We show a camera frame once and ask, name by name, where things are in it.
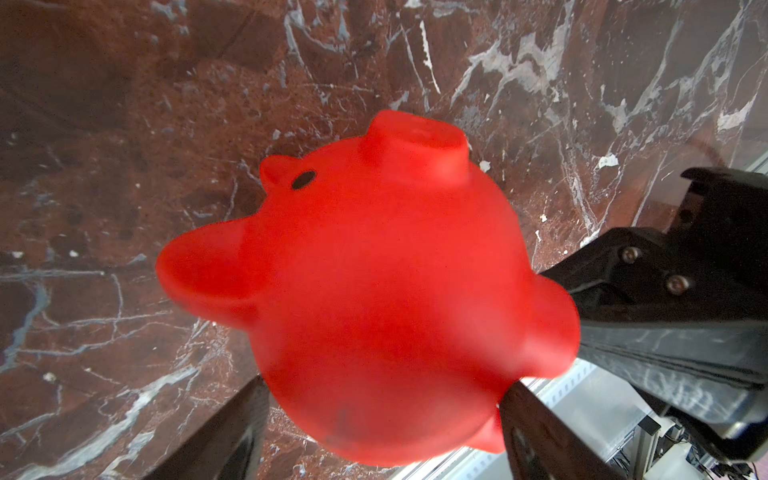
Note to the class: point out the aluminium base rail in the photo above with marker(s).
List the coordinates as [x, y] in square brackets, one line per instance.
[613, 420]

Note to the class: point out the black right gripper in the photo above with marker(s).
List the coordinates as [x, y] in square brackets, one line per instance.
[682, 314]

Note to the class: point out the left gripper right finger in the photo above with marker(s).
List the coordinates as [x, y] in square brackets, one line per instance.
[540, 446]

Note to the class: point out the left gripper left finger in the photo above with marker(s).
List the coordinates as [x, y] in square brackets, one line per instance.
[228, 445]

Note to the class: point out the red piggy bank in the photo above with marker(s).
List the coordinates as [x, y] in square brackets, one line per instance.
[386, 290]

